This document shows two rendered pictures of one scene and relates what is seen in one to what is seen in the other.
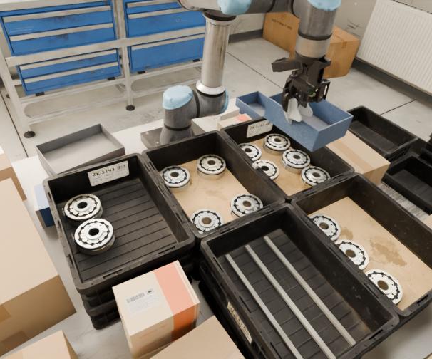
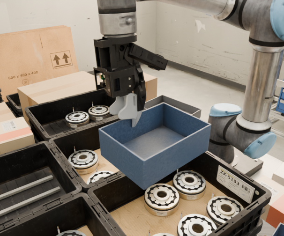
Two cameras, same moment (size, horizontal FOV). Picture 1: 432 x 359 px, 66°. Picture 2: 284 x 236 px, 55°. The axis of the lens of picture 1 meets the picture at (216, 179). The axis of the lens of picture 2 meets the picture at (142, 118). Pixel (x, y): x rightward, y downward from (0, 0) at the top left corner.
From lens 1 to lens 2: 1.14 m
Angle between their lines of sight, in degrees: 70
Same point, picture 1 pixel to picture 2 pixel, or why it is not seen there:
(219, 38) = (252, 64)
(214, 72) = (246, 101)
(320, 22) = not seen: outside the picture
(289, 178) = (163, 229)
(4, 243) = (66, 92)
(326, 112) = (172, 157)
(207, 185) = not seen: hidden behind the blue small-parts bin
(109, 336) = not seen: hidden behind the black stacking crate
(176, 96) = (217, 106)
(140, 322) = not seen: outside the picture
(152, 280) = (21, 127)
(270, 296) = (5, 205)
